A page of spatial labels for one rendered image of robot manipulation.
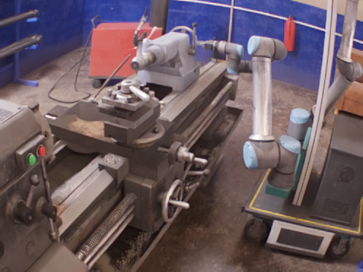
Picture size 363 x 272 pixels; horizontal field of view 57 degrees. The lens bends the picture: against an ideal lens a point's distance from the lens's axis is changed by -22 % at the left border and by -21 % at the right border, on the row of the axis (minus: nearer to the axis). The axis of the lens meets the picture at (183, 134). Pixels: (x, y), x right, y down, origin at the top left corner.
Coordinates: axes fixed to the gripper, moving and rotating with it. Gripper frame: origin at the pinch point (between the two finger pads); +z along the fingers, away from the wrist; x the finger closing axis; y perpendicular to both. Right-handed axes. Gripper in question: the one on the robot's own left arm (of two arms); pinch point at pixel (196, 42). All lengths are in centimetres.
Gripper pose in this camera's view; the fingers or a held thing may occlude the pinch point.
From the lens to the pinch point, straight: 280.4
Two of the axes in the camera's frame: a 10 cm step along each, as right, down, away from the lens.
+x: -3.6, 4.1, -8.4
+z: -9.3, -2.3, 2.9
